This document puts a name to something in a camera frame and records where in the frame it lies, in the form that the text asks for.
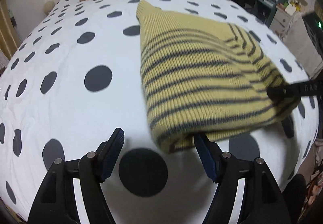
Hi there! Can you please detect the yellow striped knit sweater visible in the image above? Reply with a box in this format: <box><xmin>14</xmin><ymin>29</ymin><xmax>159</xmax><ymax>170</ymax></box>
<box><xmin>136</xmin><ymin>1</ymin><xmax>301</xmax><ymax>153</ymax></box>

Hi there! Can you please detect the white covered chair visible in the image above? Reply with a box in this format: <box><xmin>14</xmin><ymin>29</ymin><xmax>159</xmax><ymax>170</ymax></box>
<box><xmin>282</xmin><ymin>16</ymin><xmax>322</xmax><ymax>79</ymax></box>

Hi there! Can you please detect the white drawer cabinet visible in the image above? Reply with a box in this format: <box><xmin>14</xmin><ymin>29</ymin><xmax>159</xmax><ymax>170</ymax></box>
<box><xmin>269</xmin><ymin>3</ymin><xmax>296</xmax><ymax>36</ymax></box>

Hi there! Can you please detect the dark green shelf unit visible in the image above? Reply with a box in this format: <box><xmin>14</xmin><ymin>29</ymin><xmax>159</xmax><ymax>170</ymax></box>
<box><xmin>251</xmin><ymin>0</ymin><xmax>277</xmax><ymax>27</ymax></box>

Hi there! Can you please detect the beige round plush toy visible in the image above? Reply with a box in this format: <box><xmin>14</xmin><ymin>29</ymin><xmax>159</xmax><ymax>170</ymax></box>
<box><xmin>43</xmin><ymin>1</ymin><xmax>55</xmax><ymax>15</ymax></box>

